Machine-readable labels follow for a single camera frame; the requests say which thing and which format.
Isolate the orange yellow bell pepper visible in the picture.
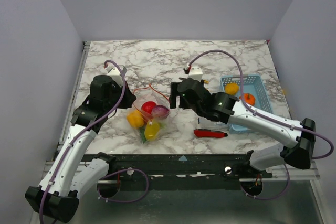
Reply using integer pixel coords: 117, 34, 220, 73
127, 110, 144, 129

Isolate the purple onion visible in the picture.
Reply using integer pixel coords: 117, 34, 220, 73
151, 104, 170, 120

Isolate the small yellow orange fruit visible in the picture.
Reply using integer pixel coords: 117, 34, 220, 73
224, 83, 239, 95

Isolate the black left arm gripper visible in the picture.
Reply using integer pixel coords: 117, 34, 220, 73
105, 81, 137, 112

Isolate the red apple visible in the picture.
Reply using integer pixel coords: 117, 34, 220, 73
141, 101, 156, 114

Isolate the clear plastic screw box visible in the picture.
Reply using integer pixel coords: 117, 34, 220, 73
198, 117, 228, 130

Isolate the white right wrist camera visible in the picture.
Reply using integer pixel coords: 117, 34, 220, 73
184, 66, 203, 81

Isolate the red black utility knife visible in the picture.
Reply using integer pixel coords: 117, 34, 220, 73
194, 129, 228, 138

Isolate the clear zip bag orange zipper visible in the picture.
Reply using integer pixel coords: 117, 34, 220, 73
127, 84, 171, 144

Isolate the yellow lemon squash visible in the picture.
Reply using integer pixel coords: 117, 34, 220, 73
144, 121, 160, 141

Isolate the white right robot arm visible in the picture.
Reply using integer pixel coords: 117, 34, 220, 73
169, 78, 316, 178

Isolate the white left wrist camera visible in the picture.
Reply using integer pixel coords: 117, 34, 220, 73
105, 65, 123, 87

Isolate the black metal base rail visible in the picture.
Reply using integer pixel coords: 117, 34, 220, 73
78, 153, 276, 190

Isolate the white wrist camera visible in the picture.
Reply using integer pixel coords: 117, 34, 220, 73
105, 65, 123, 87
184, 66, 203, 81

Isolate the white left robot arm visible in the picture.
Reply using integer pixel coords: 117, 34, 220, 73
25, 75, 136, 223

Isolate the light blue plastic basket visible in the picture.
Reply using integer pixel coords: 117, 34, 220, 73
219, 73, 273, 134

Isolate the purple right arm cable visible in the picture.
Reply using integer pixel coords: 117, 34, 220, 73
188, 49, 334, 200

